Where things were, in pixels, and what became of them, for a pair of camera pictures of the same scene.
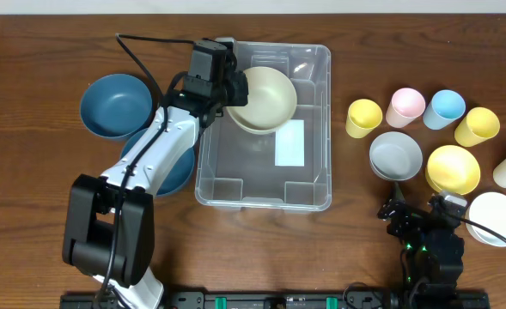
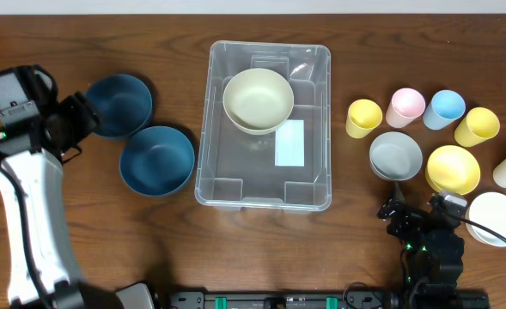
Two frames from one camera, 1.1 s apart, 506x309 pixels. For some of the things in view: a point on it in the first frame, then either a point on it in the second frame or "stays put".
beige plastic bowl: x=271 y=101 stays put
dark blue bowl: x=116 y=106 stays put
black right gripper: x=405 y=212 stays put
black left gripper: x=239 y=87 -> x=81 y=113
